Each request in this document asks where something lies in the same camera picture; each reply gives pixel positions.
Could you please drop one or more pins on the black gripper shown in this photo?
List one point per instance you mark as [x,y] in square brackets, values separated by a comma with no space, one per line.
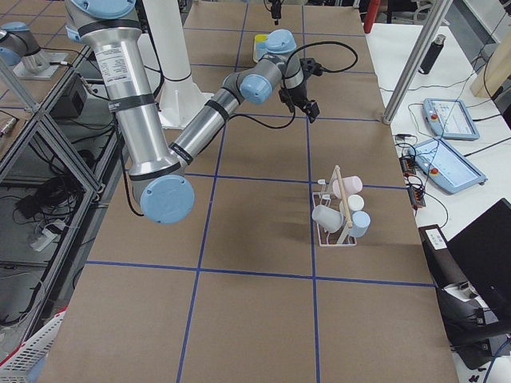
[298,95]

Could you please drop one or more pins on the yellow plastic cup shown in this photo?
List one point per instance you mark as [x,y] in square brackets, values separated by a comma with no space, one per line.
[260,38]

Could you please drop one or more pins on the pink plastic cup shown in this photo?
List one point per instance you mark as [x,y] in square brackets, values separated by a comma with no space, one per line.
[352,185]

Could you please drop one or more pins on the cream white plastic cup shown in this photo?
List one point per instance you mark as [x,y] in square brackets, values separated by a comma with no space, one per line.
[354,202]

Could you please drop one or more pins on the grey plastic cup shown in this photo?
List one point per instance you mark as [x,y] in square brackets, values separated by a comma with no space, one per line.
[329,219]

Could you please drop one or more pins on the light blue plastic cup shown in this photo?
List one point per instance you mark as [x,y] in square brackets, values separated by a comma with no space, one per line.
[360,224]

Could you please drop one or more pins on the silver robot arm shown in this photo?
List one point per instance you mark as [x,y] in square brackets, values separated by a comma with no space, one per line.
[111,30]
[274,7]

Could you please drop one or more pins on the cream plastic tray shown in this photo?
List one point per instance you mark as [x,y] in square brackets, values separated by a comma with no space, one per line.
[253,50]

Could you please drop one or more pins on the red cylinder object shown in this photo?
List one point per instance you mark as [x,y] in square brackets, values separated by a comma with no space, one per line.
[371,15]

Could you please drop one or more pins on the small black relay board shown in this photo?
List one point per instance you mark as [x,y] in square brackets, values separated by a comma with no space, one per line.
[407,164]

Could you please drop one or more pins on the black water bottle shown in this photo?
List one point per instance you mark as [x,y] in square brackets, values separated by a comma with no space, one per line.
[432,54]

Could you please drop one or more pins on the near blue teach pendant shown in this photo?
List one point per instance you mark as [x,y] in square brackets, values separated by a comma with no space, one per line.
[446,166]

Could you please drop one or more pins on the blue teach pendant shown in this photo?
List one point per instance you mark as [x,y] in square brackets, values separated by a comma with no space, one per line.
[450,119]
[446,166]

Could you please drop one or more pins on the far blue teach pendant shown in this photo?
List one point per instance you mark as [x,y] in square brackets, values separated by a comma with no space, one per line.
[450,119]

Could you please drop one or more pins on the black laptop computer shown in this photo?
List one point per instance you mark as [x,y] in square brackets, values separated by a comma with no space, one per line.
[482,251]

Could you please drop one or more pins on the white wire cup rack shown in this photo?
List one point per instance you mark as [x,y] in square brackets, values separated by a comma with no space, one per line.
[325,196]

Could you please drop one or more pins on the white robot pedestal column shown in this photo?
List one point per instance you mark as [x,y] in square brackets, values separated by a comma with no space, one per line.
[180,97]

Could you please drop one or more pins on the aluminium frame post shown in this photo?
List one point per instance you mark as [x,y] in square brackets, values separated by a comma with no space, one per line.
[426,36]

